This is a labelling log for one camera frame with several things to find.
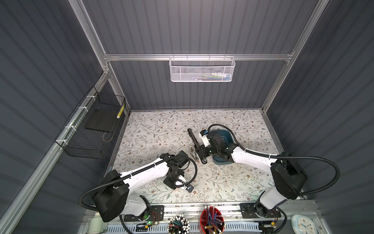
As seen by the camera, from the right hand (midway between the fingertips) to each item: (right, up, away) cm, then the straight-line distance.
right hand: (199, 150), depth 87 cm
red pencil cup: (+4, -27, -24) cm, 36 cm away
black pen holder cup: (-10, -25, -28) cm, 39 cm away
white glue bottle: (-48, -29, -22) cm, 60 cm away
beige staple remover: (-4, -1, +6) cm, 7 cm away
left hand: (-13, -16, -5) cm, 21 cm away
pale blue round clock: (+47, -32, -19) cm, 60 cm away
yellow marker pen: (-46, +24, -3) cm, 52 cm away
